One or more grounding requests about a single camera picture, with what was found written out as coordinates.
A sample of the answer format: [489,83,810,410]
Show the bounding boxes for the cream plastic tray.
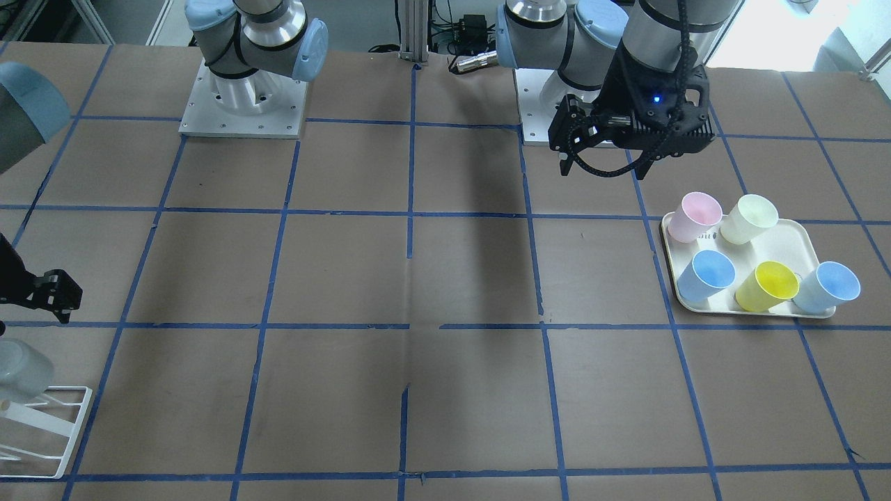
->
[659,212,837,319]

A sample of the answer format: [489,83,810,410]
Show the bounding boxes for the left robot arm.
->
[494,1,737,180]

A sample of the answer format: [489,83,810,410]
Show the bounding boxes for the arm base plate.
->
[178,65,310,140]
[514,68,627,147]

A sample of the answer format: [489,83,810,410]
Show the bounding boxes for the pink plastic cup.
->
[667,191,723,244]

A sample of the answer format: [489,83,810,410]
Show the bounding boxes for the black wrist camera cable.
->
[567,0,699,177]

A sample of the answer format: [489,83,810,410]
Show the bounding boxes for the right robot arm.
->
[1,1,329,171]

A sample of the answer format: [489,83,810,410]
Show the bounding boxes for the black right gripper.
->
[1,237,83,324]

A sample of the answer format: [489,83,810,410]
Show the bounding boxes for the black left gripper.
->
[549,49,716,180]

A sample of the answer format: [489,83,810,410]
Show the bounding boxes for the white wire cup rack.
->
[1,385,93,481]

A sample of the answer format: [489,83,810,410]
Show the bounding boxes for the yellow plastic cup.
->
[734,260,800,312]

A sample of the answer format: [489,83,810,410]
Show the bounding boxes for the pale green plastic cup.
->
[720,193,779,245]

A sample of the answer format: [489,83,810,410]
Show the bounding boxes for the light blue plastic cup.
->
[793,261,862,315]

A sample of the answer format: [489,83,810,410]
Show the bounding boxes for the silver flashlight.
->
[448,50,498,75]

